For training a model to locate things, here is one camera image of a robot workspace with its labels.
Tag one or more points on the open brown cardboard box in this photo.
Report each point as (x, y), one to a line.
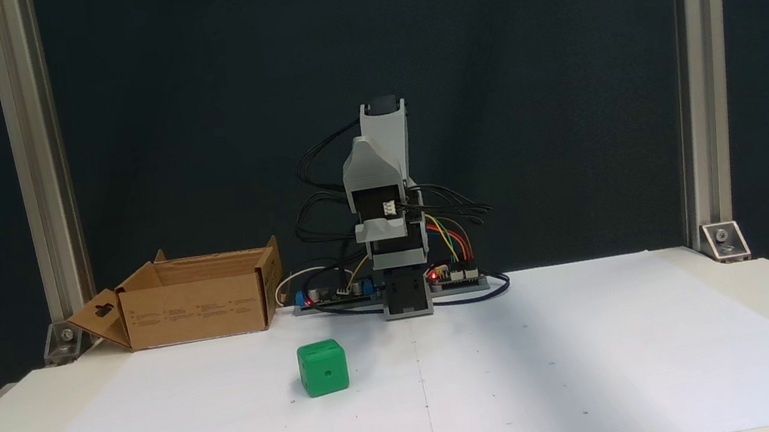
(193, 313)

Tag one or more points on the green dice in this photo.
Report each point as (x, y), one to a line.
(322, 370)

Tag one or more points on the metal corner bracket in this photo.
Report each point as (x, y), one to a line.
(64, 341)
(725, 240)

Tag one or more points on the circuit board with red LED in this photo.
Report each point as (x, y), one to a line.
(458, 277)

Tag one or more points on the large white paper sheet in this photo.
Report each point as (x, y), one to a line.
(530, 377)

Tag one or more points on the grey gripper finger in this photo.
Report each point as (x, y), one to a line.
(368, 143)

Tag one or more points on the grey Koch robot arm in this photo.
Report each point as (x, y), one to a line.
(390, 140)

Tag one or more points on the circuit board with blue parts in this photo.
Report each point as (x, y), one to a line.
(336, 299)

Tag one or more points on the aluminium profile post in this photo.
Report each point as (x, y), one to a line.
(702, 46)
(35, 146)

